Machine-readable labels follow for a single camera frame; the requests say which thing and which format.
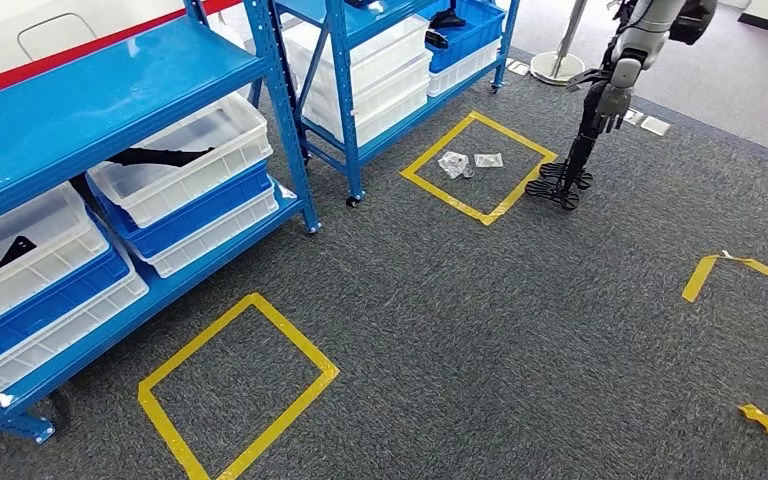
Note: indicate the clear plastic bag of parts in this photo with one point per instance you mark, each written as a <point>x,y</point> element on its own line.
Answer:
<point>455,164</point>

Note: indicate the white plastic bin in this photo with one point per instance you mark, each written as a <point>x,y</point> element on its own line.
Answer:
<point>66,334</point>
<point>390,86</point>
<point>39,272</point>
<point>390,116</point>
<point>384,46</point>
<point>463,69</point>
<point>178,182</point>
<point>218,235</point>

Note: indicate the yellow floor tape, loose end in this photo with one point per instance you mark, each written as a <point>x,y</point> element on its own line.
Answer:
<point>698,278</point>

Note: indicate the small flat plastic bag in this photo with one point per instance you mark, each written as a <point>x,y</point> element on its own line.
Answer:
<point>488,160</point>

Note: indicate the white car with red stripe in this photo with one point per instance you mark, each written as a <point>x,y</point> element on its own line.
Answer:
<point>26,20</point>

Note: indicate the white floor outlet plate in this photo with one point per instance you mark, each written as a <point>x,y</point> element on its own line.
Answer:
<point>656,126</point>
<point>518,67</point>

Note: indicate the bystander robot silver arm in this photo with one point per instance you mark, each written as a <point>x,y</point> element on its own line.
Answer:
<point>649,33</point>

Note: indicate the bystander robot grey hand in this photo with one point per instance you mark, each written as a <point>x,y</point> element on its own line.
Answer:
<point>614,106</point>

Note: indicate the white round stand base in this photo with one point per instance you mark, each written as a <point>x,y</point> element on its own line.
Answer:
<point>556,66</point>

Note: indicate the blue steel shelf rack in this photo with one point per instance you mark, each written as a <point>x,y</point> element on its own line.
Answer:
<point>92,93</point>
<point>341,99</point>

